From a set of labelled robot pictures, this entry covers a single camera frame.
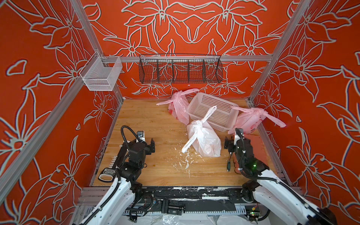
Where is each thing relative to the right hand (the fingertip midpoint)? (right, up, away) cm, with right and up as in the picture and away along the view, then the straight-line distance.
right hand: (234, 135), depth 81 cm
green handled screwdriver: (-2, -18, +2) cm, 18 cm away
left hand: (-53, -2, 0) cm, 53 cm away
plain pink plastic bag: (-33, +18, +15) cm, 40 cm away
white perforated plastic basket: (+4, +10, +26) cm, 28 cm away
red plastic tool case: (+16, -9, +3) cm, 18 cm away
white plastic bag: (-19, -3, -2) cm, 19 cm away
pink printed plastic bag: (+11, +9, +5) cm, 15 cm away
